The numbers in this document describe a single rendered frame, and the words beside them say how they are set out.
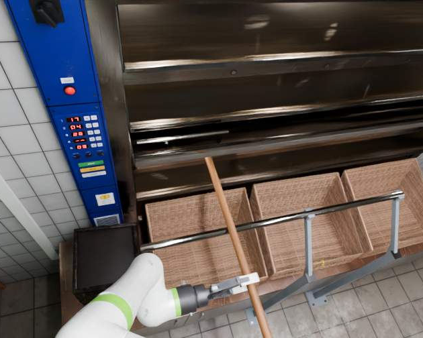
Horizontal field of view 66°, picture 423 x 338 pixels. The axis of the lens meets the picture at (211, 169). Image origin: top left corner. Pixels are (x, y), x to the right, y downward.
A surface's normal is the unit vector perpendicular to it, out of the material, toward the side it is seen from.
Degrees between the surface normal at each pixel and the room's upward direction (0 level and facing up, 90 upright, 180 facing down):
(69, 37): 90
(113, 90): 90
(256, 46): 70
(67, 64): 90
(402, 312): 0
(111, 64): 90
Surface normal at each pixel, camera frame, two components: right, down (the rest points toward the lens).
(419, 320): 0.15, -0.54
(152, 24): 0.30, 0.59
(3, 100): 0.26, 0.83
